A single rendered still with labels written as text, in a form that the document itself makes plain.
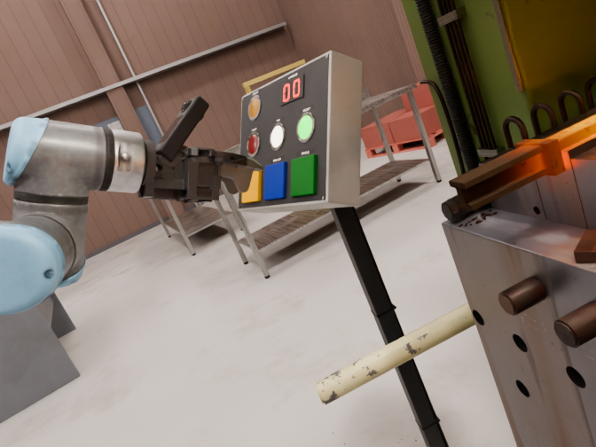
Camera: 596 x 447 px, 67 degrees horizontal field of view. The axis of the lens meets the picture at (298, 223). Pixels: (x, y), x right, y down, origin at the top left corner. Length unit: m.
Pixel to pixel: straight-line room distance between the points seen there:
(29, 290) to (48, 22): 8.86
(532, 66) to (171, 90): 8.57
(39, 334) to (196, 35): 7.00
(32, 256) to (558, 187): 0.54
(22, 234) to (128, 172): 0.20
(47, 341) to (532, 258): 3.29
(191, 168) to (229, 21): 9.00
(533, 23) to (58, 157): 0.67
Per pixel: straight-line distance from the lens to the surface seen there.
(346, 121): 0.86
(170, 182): 0.71
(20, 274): 0.53
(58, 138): 0.66
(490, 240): 0.57
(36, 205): 0.66
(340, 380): 0.91
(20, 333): 3.54
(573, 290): 0.50
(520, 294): 0.52
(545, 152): 0.51
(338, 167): 0.83
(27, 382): 3.64
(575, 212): 0.54
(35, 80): 9.12
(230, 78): 9.39
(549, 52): 0.78
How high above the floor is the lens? 1.15
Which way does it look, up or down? 14 degrees down
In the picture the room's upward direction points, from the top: 23 degrees counter-clockwise
